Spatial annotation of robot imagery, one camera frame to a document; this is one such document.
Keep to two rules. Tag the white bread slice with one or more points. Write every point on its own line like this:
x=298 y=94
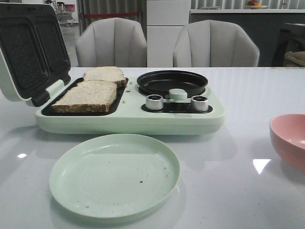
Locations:
x=106 y=73
x=87 y=96

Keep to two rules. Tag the green breakfast maker lid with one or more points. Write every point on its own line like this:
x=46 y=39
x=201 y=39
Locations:
x=33 y=57

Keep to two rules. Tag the pink bowl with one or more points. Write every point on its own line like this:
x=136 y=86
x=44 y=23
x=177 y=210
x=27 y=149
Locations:
x=287 y=133

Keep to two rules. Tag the green breakfast maker base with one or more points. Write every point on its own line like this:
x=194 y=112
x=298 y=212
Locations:
x=128 y=114

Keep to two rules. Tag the left silver control knob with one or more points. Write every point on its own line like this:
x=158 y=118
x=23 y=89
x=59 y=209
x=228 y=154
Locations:
x=154 y=102

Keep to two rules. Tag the silver control knob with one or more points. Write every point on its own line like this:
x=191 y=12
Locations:
x=154 y=102
x=199 y=103

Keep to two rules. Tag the black round frying pan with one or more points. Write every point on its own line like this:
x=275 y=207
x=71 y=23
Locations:
x=160 y=82

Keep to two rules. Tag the right silver control knob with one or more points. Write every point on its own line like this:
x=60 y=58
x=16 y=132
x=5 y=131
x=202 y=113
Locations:
x=199 y=103

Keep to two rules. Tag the light green round plate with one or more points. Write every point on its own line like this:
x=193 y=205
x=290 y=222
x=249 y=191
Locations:
x=115 y=178

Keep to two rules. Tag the left grey upholstered chair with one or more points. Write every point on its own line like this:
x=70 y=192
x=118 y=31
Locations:
x=112 y=42

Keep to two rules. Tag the grey upholstered chair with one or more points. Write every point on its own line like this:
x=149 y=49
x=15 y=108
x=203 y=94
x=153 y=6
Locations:
x=112 y=42
x=211 y=43

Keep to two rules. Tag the right grey upholstered chair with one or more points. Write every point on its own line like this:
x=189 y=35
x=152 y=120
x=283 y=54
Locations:
x=211 y=43

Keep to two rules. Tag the white cabinet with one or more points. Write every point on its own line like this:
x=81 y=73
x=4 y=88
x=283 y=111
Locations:
x=165 y=19

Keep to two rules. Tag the grey counter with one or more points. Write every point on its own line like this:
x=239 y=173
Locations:
x=274 y=31

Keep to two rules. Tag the fruit plate on counter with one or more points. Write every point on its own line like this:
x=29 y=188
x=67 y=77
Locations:
x=255 y=5

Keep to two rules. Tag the green round pan handle knob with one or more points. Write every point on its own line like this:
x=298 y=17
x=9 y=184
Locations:
x=177 y=94

